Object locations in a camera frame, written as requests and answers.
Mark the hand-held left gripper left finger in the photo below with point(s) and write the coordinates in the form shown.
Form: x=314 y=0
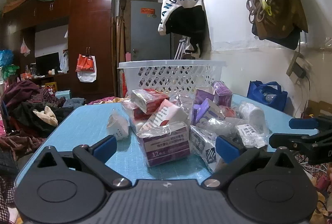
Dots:
x=105 y=148

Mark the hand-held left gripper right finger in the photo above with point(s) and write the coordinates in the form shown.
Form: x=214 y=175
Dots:
x=225 y=148

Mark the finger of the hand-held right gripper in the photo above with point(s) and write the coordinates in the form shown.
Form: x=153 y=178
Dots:
x=302 y=123
x=281 y=140

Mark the white box with striped print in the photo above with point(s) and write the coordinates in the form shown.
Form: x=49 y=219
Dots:
x=205 y=144

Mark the small white packet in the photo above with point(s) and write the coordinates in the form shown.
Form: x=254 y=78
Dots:
x=119 y=126

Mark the clear bag with white label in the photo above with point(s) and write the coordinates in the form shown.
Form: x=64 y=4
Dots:
x=251 y=133

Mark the purple and white box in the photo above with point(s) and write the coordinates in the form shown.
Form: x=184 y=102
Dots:
x=207 y=112

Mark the white roll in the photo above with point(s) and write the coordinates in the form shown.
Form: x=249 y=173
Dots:
x=251 y=111

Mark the clear plastic bag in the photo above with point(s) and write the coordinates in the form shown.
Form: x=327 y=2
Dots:
x=185 y=107

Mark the red box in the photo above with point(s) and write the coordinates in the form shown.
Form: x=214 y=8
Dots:
x=150 y=100

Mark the pink and white packet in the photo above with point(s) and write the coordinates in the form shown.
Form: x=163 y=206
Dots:
x=166 y=113

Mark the white plastic lattice basket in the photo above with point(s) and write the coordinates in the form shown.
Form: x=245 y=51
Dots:
x=172 y=76

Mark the floral blanket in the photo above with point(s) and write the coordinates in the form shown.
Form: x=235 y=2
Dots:
x=320 y=187

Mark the blue tote bag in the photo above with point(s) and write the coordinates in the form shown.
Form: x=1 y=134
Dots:
x=267 y=95

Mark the black power adapter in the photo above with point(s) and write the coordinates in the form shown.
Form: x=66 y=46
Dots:
x=298 y=70

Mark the teal box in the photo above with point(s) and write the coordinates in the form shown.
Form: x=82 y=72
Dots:
x=63 y=95

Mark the orange and white plastic bag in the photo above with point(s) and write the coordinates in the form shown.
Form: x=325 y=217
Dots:
x=85 y=68

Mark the dark blue hanging bag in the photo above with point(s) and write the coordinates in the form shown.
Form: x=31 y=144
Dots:
x=290 y=41

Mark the pile of dark clothes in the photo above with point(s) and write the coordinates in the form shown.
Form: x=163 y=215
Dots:
x=28 y=115

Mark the pink bottle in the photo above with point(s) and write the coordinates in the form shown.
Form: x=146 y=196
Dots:
x=128 y=57

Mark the black television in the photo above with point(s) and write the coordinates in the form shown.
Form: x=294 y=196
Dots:
x=47 y=63

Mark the metal crutches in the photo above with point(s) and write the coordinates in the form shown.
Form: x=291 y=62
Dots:
x=181 y=47

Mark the dark red wooden wardrobe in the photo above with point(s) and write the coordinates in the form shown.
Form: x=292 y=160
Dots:
x=90 y=31

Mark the wooden poles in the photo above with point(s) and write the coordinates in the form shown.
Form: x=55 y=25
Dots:
x=120 y=31

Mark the grey metal door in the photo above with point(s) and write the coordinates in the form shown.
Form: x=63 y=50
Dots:
x=147 y=37

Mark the pink plastic bag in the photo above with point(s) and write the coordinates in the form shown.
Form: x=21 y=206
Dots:
x=25 y=48

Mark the blue plastic bag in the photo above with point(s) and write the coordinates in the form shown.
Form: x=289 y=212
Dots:
x=5 y=57

